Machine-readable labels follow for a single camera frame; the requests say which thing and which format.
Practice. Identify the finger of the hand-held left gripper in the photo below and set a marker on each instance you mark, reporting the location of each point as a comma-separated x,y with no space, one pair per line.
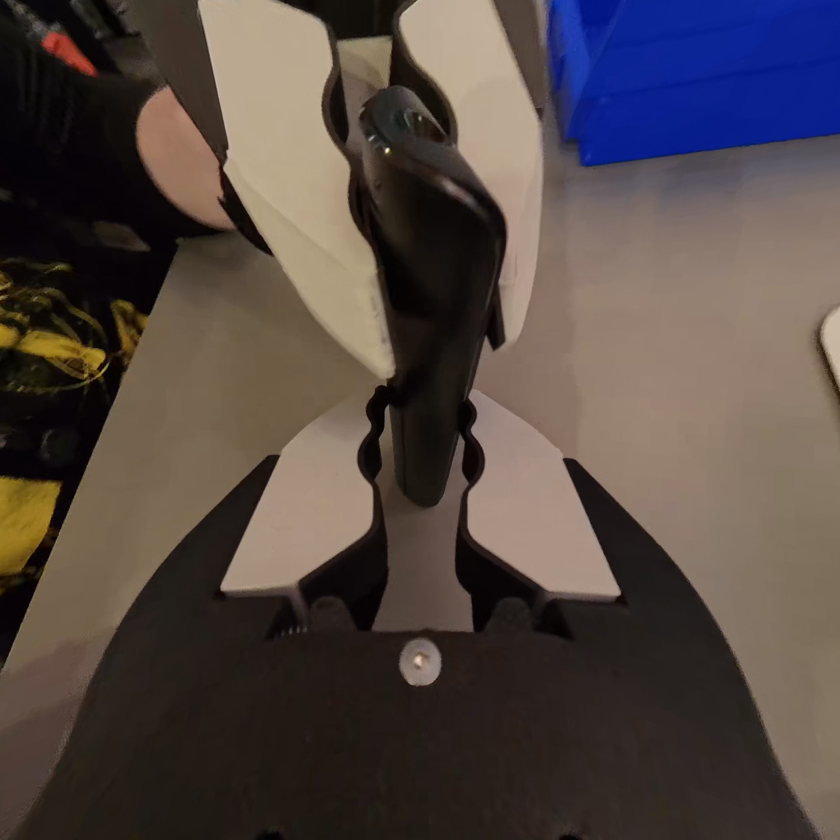
499,79
275,98

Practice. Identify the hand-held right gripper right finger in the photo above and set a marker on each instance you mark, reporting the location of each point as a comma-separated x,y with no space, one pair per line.
531,518

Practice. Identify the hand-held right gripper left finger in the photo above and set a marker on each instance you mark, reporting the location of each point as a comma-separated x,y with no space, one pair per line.
302,518

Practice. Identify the blue plastic bin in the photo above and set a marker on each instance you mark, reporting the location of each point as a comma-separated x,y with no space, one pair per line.
689,79

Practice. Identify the black remote control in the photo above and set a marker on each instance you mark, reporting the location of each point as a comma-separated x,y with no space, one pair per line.
433,295

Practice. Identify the person's left forearm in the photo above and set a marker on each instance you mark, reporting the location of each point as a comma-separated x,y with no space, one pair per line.
65,144

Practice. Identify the grey desk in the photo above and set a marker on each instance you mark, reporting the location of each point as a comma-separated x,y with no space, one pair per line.
656,328

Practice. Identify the person's left hand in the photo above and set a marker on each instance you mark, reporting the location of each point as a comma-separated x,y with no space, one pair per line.
177,164

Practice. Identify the yellow black patterned pants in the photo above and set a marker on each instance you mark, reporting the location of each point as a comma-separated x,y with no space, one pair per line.
39,354

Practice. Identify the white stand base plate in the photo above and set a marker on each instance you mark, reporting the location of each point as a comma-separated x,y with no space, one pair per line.
832,348

